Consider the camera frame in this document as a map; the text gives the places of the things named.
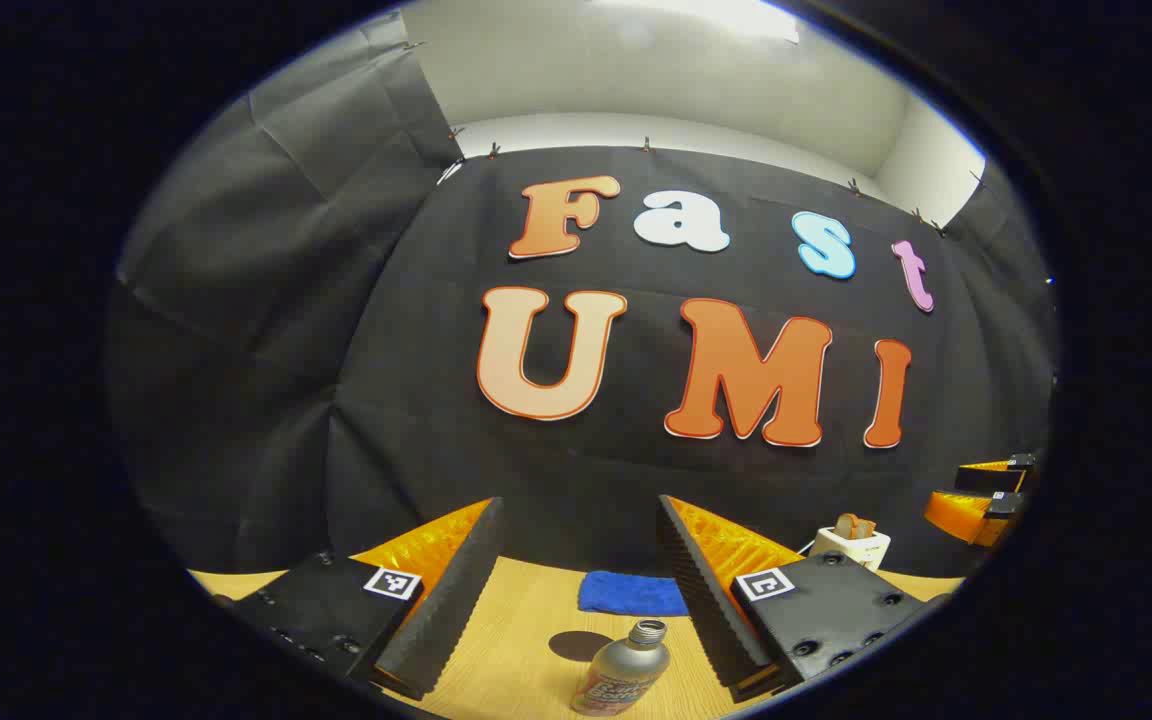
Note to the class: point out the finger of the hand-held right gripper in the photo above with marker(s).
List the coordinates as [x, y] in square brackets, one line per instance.
[996, 475]
[971, 515]

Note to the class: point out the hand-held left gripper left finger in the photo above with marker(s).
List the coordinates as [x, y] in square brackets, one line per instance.
[441, 600]

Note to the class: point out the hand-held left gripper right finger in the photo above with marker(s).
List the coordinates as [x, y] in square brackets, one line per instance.
[701, 600]

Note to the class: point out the silver water bottle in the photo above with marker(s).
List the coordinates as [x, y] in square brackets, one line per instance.
[626, 670]

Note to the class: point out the dark round coaster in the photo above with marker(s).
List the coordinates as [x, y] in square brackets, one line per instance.
[576, 646]

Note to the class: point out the blue towel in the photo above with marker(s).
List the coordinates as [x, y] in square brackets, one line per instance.
[631, 594]

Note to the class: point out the brown toast slice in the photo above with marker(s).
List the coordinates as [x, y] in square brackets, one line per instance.
[846, 526]
[866, 528]

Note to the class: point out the white toaster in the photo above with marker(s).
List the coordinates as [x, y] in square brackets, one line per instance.
[861, 552]

